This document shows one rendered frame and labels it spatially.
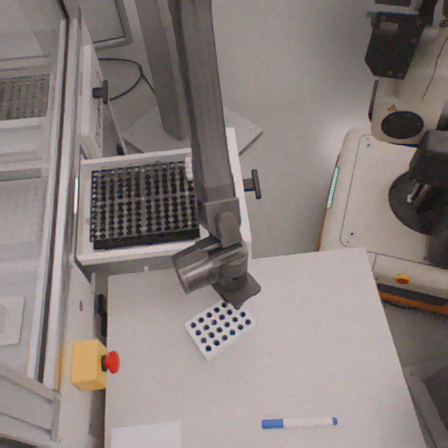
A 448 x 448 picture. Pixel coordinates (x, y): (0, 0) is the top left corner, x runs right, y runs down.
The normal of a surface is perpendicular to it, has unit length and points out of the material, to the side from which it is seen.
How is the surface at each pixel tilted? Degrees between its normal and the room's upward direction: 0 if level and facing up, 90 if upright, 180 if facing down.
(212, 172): 37
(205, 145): 47
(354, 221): 0
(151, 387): 0
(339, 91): 0
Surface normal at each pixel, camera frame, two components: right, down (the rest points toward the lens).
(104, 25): 0.23, 0.84
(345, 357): -0.06, -0.48
